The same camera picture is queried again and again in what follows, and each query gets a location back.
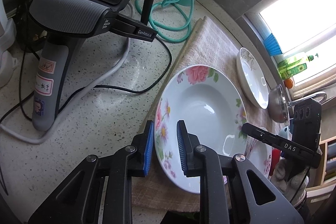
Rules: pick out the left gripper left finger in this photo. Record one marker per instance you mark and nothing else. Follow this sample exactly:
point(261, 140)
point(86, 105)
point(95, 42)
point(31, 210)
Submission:
point(147, 152)

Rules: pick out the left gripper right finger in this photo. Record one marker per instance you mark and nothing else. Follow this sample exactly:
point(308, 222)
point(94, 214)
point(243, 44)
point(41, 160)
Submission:
point(182, 138)

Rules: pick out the floral deep white plate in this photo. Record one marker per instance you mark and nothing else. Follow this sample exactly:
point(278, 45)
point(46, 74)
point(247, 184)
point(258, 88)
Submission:
point(211, 107)

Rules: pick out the right gloved hand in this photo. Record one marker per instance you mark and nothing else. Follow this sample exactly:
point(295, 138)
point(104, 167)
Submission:
point(291, 180)

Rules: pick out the small floral white plate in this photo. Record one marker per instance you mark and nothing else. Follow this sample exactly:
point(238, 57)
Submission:
point(260, 155)

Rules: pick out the stainless steel bowl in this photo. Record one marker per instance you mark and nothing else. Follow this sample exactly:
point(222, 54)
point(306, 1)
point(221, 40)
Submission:
point(277, 105)

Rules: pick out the orange tangerine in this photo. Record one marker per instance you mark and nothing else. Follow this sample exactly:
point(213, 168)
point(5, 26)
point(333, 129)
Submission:
point(288, 83)

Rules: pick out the green dish soap bottle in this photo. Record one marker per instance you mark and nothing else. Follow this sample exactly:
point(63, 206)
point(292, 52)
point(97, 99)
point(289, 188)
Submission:
point(294, 65)

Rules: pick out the white plate gold pattern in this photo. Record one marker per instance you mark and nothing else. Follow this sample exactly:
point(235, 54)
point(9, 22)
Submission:
point(252, 79)

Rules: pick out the pink checked cloth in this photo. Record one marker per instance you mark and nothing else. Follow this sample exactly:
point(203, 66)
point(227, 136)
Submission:
point(210, 46)

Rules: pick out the blue silicone cup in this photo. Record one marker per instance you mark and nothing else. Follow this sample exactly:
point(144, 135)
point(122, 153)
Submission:
point(272, 46)

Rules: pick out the spare grey handheld gripper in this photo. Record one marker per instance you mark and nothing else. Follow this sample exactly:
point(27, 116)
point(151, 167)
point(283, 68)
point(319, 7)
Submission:
point(68, 24)

